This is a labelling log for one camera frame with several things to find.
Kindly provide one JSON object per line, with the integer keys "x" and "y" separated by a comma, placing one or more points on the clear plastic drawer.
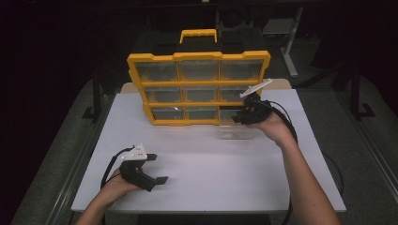
{"x": 233, "y": 131}

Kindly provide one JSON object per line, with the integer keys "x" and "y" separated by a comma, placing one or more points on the person's left hand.
{"x": 117, "y": 187}

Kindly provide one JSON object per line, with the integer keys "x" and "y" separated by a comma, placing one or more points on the set of clear organizer drawers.
{"x": 156, "y": 72}

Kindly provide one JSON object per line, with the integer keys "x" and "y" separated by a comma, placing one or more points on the black metal stand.
{"x": 97, "y": 100}
{"x": 356, "y": 93}

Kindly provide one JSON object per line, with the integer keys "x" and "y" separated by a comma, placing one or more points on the yellow black storage organizer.
{"x": 200, "y": 56}

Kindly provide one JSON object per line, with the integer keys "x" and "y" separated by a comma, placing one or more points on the white metal stand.
{"x": 291, "y": 47}

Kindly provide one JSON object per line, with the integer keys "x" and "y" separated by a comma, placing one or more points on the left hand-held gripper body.
{"x": 134, "y": 173}

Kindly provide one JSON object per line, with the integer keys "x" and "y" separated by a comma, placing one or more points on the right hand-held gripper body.
{"x": 255, "y": 111}

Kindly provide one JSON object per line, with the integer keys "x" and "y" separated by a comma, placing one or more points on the person's right hand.
{"x": 277, "y": 128}

